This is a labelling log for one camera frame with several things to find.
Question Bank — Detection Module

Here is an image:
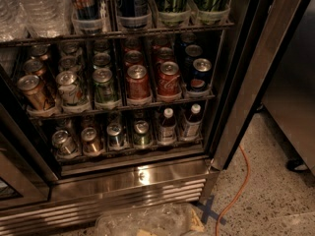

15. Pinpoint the silver blue redbull can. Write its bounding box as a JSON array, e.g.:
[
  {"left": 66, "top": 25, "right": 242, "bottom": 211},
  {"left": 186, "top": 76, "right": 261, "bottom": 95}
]
[{"left": 106, "top": 123, "right": 125, "bottom": 149}]

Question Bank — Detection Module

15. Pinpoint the tall dark blue can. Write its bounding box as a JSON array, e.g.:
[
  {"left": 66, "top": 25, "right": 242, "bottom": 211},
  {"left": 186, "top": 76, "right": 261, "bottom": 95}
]
[{"left": 117, "top": 0, "right": 149, "bottom": 29}]

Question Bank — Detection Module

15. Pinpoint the white soda can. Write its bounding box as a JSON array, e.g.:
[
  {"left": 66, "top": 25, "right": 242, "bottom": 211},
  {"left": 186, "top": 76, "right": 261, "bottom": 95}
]
[
  {"left": 58, "top": 56, "right": 82, "bottom": 73},
  {"left": 56, "top": 70, "right": 88, "bottom": 106}
]

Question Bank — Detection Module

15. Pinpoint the silver can bottom left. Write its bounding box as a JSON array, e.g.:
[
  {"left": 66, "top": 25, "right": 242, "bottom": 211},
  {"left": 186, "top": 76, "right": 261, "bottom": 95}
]
[{"left": 52, "top": 130, "right": 79, "bottom": 159}]

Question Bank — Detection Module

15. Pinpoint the red soda can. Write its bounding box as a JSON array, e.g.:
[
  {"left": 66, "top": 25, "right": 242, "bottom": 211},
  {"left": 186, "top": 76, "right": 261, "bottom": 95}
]
[
  {"left": 124, "top": 50, "right": 144, "bottom": 68},
  {"left": 126, "top": 65, "right": 151, "bottom": 105}
]

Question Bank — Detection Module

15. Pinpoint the gold can bottom shelf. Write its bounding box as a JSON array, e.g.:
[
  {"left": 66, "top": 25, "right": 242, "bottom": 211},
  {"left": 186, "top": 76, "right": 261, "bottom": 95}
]
[{"left": 81, "top": 127, "right": 103, "bottom": 156}]

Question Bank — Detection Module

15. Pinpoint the clear plastic bin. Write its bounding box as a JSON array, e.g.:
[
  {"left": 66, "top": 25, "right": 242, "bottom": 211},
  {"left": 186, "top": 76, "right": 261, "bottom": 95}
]
[{"left": 94, "top": 204, "right": 207, "bottom": 236}]

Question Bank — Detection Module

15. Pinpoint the front coca-cola can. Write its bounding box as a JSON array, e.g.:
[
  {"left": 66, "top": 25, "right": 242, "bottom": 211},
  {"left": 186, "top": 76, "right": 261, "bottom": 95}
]
[{"left": 157, "top": 61, "right": 180, "bottom": 101}]

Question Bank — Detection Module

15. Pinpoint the green can bottom shelf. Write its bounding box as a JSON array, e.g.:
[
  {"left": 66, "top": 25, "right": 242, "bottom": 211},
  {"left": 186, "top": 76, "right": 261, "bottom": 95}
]
[{"left": 133, "top": 120, "right": 152, "bottom": 148}]

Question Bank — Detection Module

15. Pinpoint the orange power cable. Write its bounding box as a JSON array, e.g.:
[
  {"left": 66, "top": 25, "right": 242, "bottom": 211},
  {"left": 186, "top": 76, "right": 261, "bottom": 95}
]
[{"left": 215, "top": 144, "right": 252, "bottom": 236}]

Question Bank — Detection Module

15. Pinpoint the right green monster can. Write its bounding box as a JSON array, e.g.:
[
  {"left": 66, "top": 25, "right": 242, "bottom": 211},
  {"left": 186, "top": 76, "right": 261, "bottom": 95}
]
[{"left": 191, "top": 0, "right": 230, "bottom": 26}]

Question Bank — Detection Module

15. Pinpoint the green monster can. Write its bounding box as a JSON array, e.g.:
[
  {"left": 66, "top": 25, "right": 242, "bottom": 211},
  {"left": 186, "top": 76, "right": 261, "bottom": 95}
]
[
  {"left": 155, "top": 0, "right": 187, "bottom": 27},
  {"left": 191, "top": 0, "right": 230, "bottom": 26}
]

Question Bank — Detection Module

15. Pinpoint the gold soda can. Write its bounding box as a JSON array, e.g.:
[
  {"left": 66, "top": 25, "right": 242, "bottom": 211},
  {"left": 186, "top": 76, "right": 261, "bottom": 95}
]
[
  {"left": 23, "top": 59, "right": 49, "bottom": 80},
  {"left": 17, "top": 75, "right": 55, "bottom": 111}
]

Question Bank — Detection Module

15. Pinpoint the front red soda can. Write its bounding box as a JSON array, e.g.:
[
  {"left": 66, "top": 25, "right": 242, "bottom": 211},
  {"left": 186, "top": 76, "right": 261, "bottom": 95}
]
[{"left": 126, "top": 65, "right": 151, "bottom": 105}]

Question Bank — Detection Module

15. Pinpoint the white-capped bottle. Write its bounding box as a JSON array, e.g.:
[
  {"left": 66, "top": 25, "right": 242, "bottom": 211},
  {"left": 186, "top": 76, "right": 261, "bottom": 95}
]
[
  {"left": 157, "top": 108, "right": 176, "bottom": 143},
  {"left": 180, "top": 103, "right": 202, "bottom": 139}
]

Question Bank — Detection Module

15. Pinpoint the stainless steel fridge body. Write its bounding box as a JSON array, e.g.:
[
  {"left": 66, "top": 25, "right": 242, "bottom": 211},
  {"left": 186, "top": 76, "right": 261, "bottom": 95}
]
[{"left": 0, "top": 0, "right": 268, "bottom": 236}]

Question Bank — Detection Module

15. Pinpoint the large clear water bottle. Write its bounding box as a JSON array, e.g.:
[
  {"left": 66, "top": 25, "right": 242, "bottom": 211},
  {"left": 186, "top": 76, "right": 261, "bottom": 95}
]
[{"left": 18, "top": 0, "right": 71, "bottom": 38}]

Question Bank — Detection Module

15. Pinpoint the front pepsi can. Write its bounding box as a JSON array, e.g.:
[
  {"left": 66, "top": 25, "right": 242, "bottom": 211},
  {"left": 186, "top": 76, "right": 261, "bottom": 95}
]
[{"left": 188, "top": 58, "right": 212, "bottom": 92}]

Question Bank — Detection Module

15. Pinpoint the front green soda can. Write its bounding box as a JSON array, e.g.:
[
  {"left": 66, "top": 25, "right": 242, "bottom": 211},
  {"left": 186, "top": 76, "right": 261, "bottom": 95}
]
[{"left": 93, "top": 68, "right": 119, "bottom": 109}]

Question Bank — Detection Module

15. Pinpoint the open fridge door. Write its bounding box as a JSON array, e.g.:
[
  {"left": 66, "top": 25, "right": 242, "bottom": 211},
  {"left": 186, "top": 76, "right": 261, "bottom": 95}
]
[{"left": 208, "top": 0, "right": 310, "bottom": 171}]

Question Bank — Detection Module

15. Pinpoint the coca-cola can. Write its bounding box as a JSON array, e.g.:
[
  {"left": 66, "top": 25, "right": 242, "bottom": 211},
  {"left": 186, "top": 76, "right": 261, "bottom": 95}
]
[
  {"left": 157, "top": 61, "right": 180, "bottom": 101},
  {"left": 156, "top": 47, "right": 174, "bottom": 63}
]

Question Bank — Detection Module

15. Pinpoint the blue tape cross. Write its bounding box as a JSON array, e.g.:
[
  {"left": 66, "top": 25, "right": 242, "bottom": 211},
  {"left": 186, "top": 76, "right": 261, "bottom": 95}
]
[{"left": 196, "top": 195, "right": 219, "bottom": 224}]

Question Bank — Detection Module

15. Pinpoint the front white soda can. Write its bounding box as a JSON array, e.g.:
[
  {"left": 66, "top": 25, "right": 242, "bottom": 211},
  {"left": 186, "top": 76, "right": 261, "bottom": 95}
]
[{"left": 56, "top": 70, "right": 88, "bottom": 106}]

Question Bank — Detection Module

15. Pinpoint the left white-capped bottle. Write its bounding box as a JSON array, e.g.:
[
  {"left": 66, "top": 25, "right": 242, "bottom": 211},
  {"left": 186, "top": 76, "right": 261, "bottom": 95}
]
[{"left": 157, "top": 108, "right": 176, "bottom": 143}]

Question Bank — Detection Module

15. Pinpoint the front gold soda can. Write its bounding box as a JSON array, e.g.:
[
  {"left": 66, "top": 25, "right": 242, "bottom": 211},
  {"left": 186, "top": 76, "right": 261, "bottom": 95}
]
[{"left": 17, "top": 75, "right": 55, "bottom": 111}]

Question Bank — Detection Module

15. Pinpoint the green soda can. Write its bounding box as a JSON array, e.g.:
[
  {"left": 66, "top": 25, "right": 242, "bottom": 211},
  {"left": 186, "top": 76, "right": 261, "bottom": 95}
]
[
  {"left": 93, "top": 53, "right": 112, "bottom": 69},
  {"left": 93, "top": 68, "right": 119, "bottom": 109}
]

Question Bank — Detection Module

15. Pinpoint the tall redbull can top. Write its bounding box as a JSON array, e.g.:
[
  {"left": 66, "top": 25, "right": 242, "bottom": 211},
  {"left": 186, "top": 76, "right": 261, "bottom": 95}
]
[{"left": 71, "top": 0, "right": 107, "bottom": 34}]

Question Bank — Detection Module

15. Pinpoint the pepsi can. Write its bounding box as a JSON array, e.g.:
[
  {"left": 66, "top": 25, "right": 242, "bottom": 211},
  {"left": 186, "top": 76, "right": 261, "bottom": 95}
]
[
  {"left": 188, "top": 58, "right": 212, "bottom": 92},
  {"left": 184, "top": 44, "right": 203, "bottom": 66}
]

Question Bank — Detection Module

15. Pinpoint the right white-capped bottle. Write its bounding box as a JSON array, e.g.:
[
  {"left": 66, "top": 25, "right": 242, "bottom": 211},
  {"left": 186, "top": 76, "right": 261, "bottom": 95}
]
[{"left": 180, "top": 103, "right": 202, "bottom": 139}]

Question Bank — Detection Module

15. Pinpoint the left green monster can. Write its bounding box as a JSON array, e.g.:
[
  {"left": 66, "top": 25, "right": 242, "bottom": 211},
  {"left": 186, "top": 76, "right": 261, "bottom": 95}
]
[{"left": 155, "top": 0, "right": 187, "bottom": 27}]

